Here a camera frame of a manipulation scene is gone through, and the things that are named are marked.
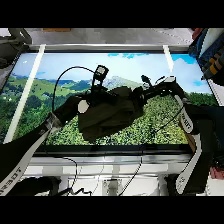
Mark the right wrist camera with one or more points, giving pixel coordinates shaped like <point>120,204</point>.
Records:
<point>145,80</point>

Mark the red garment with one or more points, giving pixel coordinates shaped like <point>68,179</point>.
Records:
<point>217,173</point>

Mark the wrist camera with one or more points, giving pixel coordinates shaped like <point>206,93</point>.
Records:
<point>145,80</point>
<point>100,71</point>

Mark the heap of clothes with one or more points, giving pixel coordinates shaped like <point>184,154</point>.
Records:
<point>213,56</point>

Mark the silver frame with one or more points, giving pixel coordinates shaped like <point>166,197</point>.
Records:
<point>113,160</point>

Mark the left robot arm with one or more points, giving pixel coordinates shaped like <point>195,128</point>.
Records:
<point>20,153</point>

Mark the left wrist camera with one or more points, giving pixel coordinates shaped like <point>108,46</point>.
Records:
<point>100,71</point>

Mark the dark green garment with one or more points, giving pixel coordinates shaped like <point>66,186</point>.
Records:
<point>110,116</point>

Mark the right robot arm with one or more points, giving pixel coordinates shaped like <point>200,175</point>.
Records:
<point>186,121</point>

